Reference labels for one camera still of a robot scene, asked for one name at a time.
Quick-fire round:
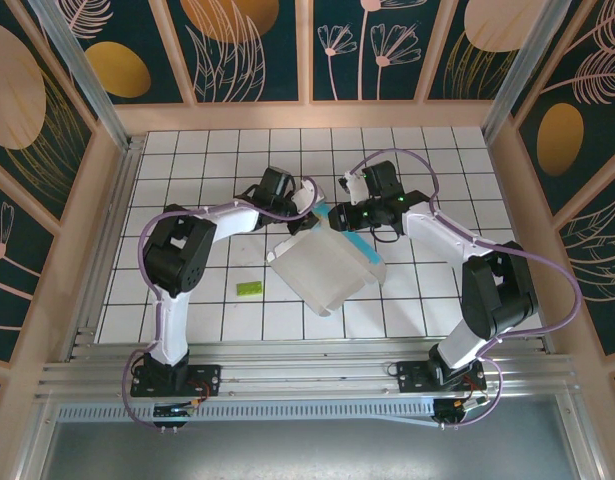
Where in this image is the white and blue paper box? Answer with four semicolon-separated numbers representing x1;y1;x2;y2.
264;207;388;319

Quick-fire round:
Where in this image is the grey metal sheet panel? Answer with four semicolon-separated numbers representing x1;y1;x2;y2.
16;392;606;480

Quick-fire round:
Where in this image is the aluminium mounting rail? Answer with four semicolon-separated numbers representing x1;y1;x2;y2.
35;335;581;401

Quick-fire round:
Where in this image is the aluminium side rail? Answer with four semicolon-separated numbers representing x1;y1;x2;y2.
66;137;143;361

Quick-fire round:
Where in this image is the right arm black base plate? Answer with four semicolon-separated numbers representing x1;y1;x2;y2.
395;360;487;396

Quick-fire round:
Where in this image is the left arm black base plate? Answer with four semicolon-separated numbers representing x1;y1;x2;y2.
130;364;223;399

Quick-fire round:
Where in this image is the perforated metal cable tray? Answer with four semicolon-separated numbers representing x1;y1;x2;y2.
56;399;438;427

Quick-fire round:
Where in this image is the aluminium frame post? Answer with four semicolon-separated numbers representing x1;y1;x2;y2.
481;0;583;144
29;0;144;151

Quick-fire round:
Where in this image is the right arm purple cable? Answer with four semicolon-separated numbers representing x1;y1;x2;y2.
346;148;582;430

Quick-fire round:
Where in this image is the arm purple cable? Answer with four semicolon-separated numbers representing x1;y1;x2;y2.
122;177;322;435
346;148;582;430

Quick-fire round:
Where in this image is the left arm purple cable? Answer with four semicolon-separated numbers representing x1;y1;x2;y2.
122;177;322;435

